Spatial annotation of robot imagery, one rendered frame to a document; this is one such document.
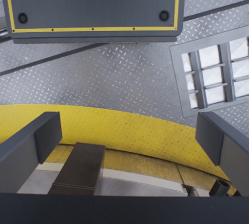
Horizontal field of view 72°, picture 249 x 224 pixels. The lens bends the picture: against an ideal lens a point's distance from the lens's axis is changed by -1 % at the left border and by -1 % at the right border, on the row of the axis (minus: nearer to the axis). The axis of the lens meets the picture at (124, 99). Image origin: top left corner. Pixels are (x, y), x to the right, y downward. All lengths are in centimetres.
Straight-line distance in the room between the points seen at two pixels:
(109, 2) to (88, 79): 50
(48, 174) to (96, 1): 83
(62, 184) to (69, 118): 61
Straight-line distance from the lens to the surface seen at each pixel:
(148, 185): 100
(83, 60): 108
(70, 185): 65
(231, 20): 120
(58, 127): 16
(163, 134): 119
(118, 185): 99
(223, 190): 105
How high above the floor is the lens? 105
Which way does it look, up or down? 74 degrees down
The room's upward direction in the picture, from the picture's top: 175 degrees counter-clockwise
